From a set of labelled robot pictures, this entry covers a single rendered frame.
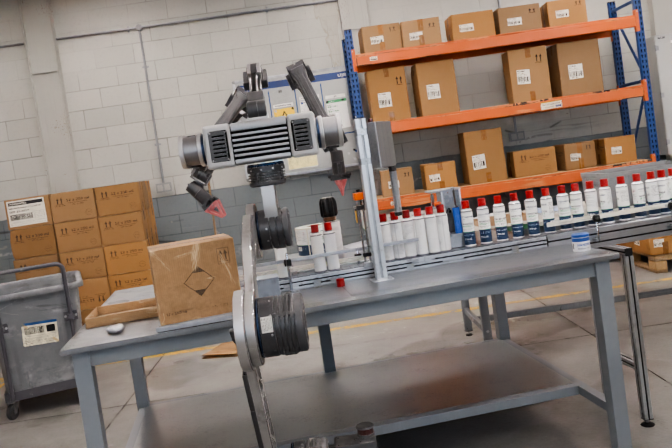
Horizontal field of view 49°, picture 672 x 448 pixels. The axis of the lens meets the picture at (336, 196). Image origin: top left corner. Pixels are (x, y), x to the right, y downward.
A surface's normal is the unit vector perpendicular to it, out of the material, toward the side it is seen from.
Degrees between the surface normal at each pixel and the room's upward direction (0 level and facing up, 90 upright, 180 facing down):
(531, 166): 91
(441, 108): 90
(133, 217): 90
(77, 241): 91
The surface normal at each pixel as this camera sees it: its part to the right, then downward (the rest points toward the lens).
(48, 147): 0.03, 0.05
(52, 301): 0.36, 0.06
